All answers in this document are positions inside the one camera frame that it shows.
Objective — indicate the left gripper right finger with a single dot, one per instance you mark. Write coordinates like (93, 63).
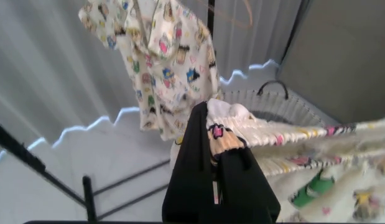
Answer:
(245, 189)

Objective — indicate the white laundry basket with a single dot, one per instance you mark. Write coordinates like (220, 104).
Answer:
(273, 102)

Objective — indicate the black clothes rack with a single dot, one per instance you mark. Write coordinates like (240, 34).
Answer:
(18, 149)

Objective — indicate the pink clothes hanger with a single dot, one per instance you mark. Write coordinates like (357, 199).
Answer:
(251, 18)

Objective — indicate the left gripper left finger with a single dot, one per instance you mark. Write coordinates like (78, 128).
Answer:
(189, 180)

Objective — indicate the white curtain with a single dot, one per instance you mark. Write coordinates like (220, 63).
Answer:
(55, 62)

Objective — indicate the cream printed garment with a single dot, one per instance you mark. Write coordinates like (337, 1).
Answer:
(304, 137)
(167, 62)

